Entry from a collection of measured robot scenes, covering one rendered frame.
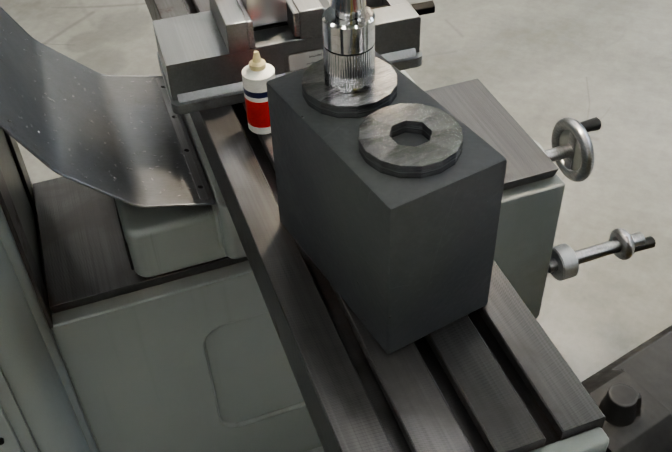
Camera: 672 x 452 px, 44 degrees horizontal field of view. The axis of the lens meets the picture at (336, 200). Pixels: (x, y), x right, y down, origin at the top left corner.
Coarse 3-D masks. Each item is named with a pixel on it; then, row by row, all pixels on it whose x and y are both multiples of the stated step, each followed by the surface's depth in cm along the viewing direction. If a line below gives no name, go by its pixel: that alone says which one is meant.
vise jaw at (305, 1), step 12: (288, 0) 108; (300, 0) 108; (312, 0) 108; (324, 0) 110; (288, 12) 108; (300, 12) 106; (312, 12) 107; (288, 24) 110; (300, 24) 107; (312, 24) 108; (300, 36) 108; (312, 36) 109
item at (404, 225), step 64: (320, 64) 80; (384, 64) 80; (320, 128) 74; (384, 128) 72; (448, 128) 72; (320, 192) 78; (384, 192) 68; (448, 192) 69; (320, 256) 85; (384, 256) 71; (448, 256) 74; (384, 320) 76; (448, 320) 81
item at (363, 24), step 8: (328, 8) 74; (368, 8) 74; (328, 16) 73; (336, 16) 73; (360, 16) 73; (368, 16) 73; (328, 24) 72; (336, 24) 72; (344, 24) 72; (352, 24) 72; (360, 24) 72; (368, 24) 72; (328, 32) 73; (336, 32) 72; (344, 32) 72; (352, 32) 72; (360, 32) 72
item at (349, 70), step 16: (368, 32) 73; (336, 48) 73; (352, 48) 73; (368, 48) 74; (336, 64) 75; (352, 64) 74; (368, 64) 75; (336, 80) 76; (352, 80) 75; (368, 80) 76
